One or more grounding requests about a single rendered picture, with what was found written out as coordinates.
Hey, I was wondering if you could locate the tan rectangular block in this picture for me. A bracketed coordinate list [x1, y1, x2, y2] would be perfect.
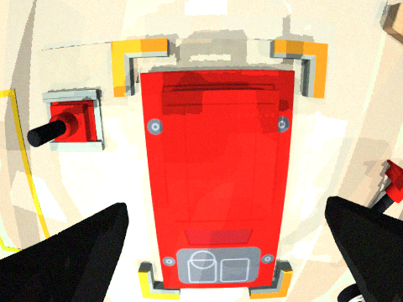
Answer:
[383, 3, 403, 44]

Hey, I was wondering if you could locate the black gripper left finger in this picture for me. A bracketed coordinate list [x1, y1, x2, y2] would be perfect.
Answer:
[0, 202, 130, 302]

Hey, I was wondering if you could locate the black toy tyre with white hub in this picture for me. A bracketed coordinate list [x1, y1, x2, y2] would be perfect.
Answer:
[337, 284, 365, 302]

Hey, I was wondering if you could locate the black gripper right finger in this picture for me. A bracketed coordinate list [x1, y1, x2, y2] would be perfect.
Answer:
[325, 195, 403, 302]

